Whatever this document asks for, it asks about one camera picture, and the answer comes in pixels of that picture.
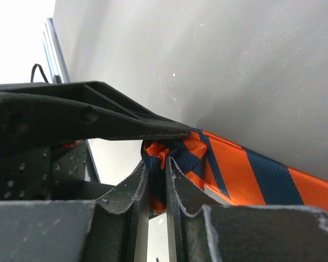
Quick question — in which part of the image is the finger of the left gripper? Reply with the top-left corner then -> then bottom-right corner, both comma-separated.
0,81 -> 191,160

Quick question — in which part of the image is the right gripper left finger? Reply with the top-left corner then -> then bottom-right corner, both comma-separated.
0,162 -> 149,261

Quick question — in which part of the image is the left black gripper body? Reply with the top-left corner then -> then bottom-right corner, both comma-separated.
0,141 -> 113,201

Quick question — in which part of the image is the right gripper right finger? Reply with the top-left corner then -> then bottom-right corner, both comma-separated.
166,158 -> 328,261

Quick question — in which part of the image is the orange navy striped tie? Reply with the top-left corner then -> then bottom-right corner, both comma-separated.
140,129 -> 328,214

